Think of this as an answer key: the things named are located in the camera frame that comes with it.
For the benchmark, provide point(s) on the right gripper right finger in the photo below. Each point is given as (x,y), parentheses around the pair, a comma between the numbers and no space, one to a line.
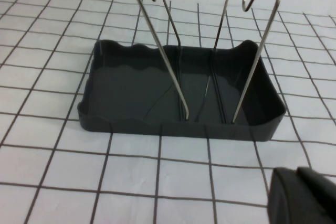
(323,195)

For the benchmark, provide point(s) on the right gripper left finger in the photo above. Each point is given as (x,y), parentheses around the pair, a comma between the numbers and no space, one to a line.
(286,200)

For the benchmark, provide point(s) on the white black-grid tablecloth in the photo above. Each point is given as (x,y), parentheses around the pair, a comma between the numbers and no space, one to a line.
(78,169)

